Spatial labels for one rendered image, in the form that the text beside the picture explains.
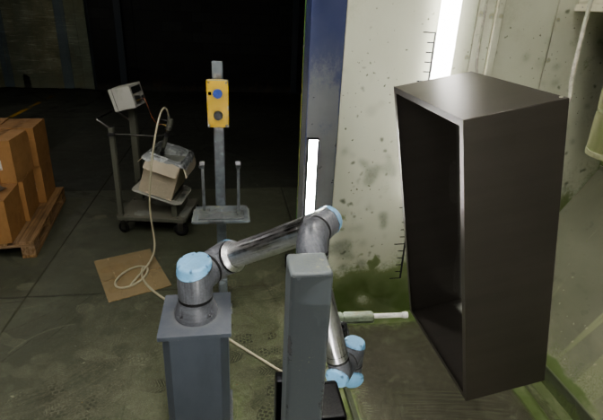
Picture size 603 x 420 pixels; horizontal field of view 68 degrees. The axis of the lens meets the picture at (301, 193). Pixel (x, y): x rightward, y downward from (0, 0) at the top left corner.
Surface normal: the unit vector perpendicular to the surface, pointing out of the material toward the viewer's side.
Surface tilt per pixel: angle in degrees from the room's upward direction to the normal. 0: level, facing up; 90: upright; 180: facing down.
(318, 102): 90
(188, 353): 90
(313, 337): 90
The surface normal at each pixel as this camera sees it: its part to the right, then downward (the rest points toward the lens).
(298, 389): 0.15, 0.38
